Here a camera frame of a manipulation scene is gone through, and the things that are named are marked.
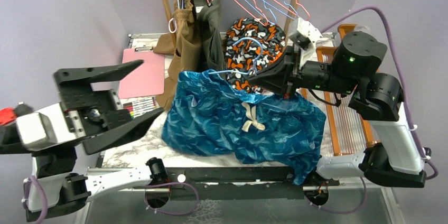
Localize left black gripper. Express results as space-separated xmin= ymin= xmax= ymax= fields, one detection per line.
xmin=54 ymin=60 xmax=166 ymax=151

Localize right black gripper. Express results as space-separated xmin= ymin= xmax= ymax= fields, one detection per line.
xmin=249 ymin=43 xmax=361 ymax=101

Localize light blue wire hanger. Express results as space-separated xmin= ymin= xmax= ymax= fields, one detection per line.
xmin=206 ymin=36 xmax=277 ymax=104

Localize blue patterned shorts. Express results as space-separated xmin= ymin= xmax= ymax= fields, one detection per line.
xmin=161 ymin=70 xmax=326 ymax=185

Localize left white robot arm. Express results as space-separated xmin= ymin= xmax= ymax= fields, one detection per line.
xmin=1 ymin=60 xmax=168 ymax=223

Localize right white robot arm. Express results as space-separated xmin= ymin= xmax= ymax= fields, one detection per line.
xmin=249 ymin=31 xmax=430 ymax=188

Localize orange camo shorts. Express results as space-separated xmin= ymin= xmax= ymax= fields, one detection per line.
xmin=223 ymin=18 xmax=286 ymax=96

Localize tan brown shorts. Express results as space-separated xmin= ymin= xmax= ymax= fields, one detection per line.
xmin=154 ymin=0 xmax=202 ymax=111

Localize dark green shorts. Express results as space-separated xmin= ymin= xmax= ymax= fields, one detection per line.
xmin=193 ymin=0 xmax=224 ymax=71

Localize marker set pack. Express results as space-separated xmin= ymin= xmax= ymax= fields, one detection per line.
xmin=123 ymin=96 xmax=158 ymax=118

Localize pink clipboard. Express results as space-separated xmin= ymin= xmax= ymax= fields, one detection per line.
xmin=118 ymin=48 xmax=165 ymax=99

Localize wooden drying rack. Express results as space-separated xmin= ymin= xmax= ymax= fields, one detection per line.
xmin=300 ymin=24 xmax=380 ymax=157

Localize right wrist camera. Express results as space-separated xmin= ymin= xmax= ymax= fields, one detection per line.
xmin=287 ymin=17 xmax=322 ymax=66

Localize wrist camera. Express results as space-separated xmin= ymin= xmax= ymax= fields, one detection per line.
xmin=1 ymin=102 xmax=86 ymax=154
xmin=287 ymin=17 xmax=322 ymax=66

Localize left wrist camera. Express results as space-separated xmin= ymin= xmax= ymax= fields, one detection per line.
xmin=1 ymin=102 xmax=86 ymax=154

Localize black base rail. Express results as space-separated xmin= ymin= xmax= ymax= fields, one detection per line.
xmin=143 ymin=165 xmax=340 ymax=202

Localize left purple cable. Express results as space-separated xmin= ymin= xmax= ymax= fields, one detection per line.
xmin=21 ymin=175 xmax=49 ymax=224

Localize purple cable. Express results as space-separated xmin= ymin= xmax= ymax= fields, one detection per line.
xmin=21 ymin=175 xmax=49 ymax=224
xmin=320 ymin=5 xmax=439 ymax=181

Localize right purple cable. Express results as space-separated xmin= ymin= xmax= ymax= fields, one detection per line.
xmin=320 ymin=5 xmax=439 ymax=181

